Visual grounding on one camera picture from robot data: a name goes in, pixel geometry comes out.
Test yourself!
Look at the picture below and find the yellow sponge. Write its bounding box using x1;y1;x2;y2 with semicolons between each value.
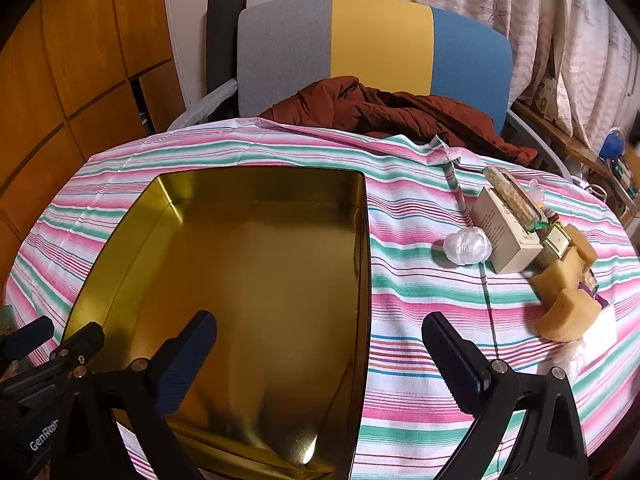
530;255;583;306
562;225;598;271
536;287;603;343

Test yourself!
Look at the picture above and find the wooden shelf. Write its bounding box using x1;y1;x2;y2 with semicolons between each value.
512;100;640;221

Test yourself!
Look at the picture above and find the beige cardboard box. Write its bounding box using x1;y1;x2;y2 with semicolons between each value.
471;186;543;275

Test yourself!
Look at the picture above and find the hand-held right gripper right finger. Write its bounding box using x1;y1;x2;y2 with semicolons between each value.
421;311;591;480

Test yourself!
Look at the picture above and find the white block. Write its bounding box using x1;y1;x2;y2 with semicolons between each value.
595;302;623;341

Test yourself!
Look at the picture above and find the grey yellow blue chair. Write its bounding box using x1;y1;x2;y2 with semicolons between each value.
167;0;576;186

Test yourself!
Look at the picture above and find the wooden cabinet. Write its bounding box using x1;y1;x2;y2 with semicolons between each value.
0;0;188;261

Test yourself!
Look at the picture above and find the printed carton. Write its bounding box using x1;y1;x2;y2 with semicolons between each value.
535;47;566;122

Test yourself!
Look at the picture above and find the striped tablecloth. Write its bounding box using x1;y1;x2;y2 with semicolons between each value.
2;117;640;480

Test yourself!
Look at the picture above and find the gold tin box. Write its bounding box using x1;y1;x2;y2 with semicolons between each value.
61;169;372;478

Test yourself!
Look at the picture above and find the brown jacket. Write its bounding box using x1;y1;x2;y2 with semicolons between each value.
261;76;538;166

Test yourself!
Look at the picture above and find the black rolled mat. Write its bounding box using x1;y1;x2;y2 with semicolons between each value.
206;0;247;123

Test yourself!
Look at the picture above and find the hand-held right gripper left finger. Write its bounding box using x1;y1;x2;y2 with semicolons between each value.
70;310;218;480

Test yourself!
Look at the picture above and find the blue fan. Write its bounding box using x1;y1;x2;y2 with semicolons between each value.
600;127;628;163

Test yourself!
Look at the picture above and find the green label box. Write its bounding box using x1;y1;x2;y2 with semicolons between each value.
537;225;573;266

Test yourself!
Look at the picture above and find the cracker packet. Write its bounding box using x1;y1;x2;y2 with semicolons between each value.
482;167;548;233

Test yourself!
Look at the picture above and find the white crinkled plastic ball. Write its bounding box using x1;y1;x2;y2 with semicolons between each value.
442;226;491;264

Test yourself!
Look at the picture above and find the purple snack packet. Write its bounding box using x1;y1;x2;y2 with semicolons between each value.
577;280;611;311

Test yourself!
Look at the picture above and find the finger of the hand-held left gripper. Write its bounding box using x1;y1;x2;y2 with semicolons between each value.
47;322;106;381
0;316;55;361

